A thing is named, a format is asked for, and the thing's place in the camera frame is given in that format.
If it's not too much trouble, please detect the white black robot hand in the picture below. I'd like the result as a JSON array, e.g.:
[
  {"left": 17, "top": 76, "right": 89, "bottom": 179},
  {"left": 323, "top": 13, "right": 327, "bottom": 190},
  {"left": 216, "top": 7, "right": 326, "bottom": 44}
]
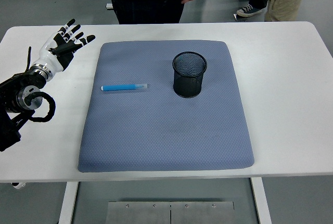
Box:
[{"left": 33, "top": 18, "right": 96, "bottom": 75}]

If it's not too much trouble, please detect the blue marker with clear cap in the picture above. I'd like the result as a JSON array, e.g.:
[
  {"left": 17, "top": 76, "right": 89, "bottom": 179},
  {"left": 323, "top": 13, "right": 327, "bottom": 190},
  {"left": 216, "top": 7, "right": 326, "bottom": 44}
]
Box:
[{"left": 100, "top": 83, "right": 149, "bottom": 92}]

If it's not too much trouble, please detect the black mesh pen holder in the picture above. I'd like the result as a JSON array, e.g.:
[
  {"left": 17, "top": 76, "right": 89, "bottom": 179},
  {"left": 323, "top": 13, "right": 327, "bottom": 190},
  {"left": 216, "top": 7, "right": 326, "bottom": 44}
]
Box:
[{"left": 172, "top": 51, "right": 208, "bottom": 98}]

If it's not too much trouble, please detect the blue-grey textured mat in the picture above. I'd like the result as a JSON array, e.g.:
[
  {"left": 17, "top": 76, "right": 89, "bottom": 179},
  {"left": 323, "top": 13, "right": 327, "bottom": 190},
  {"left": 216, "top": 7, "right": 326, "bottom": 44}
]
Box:
[{"left": 77, "top": 40, "right": 255, "bottom": 173}]

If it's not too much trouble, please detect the white table leg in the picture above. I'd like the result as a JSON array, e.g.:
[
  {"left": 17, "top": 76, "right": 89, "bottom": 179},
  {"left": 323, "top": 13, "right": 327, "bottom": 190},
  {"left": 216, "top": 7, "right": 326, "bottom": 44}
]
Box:
[
  {"left": 251, "top": 177, "right": 273, "bottom": 224},
  {"left": 58, "top": 182, "right": 79, "bottom": 224}
]

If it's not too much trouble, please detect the grey metal plate with screws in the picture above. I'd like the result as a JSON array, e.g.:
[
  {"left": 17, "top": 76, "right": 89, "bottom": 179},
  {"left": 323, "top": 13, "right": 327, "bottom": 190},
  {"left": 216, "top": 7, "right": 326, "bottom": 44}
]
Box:
[
  {"left": 170, "top": 201, "right": 235, "bottom": 224},
  {"left": 107, "top": 201, "right": 171, "bottom": 224}
]

